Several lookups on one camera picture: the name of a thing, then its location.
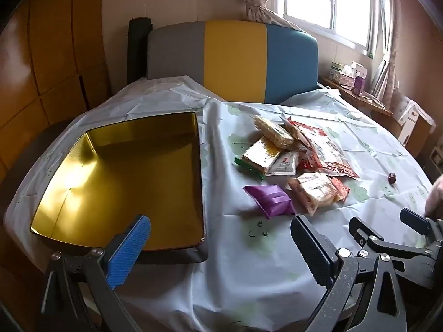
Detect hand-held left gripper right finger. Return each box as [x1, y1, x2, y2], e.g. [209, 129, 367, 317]
[290, 215, 408, 332]

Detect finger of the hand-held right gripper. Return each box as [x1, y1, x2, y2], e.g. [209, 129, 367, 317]
[400, 208, 437, 241]
[349, 216, 428, 271]

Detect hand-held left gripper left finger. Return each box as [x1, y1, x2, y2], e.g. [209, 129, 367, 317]
[41, 214, 152, 332]

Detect red gold-print snack packet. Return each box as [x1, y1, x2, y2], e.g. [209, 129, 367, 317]
[330, 176, 351, 202]

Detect white red label cake packet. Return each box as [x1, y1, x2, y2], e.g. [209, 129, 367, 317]
[287, 172, 339, 216]

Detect purple snack packet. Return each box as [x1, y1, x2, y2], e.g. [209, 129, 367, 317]
[243, 184, 296, 219]

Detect gold tin box maroon sides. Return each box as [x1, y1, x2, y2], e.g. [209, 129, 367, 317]
[29, 111, 208, 254]

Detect clear red-print snack bag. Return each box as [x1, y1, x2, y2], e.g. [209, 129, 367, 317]
[294, 124, 359, 180]

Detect white snack sachet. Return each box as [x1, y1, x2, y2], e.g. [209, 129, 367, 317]
[266, 150, 298, 177]

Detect cracker packet green ends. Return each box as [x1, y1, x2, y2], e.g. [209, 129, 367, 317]
[235, 136, 282, 180]

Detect plain red snack packet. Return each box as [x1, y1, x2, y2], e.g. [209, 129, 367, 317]
[285, 118, 328, 139]

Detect clear packet of crisp cake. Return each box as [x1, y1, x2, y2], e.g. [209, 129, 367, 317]
[254, 116, 295, 151]

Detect person's right hand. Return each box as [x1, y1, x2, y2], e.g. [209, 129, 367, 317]
[425, 175, 443, 217]

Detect white shelf unit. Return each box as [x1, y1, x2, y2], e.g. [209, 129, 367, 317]
[429, 144, 443, 182]

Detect cardboard box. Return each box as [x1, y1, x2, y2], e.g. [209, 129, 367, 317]
[398, 112, 435, 158]

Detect white dotted box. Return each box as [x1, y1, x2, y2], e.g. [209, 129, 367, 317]
[391, 92, 437, 127]

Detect wooden side desk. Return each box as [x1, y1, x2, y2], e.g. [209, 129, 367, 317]
[318, 74, 437, 158]

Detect patterned curtain by desk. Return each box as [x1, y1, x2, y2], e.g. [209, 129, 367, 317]
[367, 0, 402, 108]

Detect glitter tissue box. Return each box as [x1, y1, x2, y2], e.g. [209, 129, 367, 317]
[329, 71, 354, 86]

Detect grey yellow blue chair back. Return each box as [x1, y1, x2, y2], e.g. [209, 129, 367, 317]
[147, 20, 319, 105]

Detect wooden wardrobe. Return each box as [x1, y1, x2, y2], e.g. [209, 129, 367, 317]
[0, 0, 113, 187]

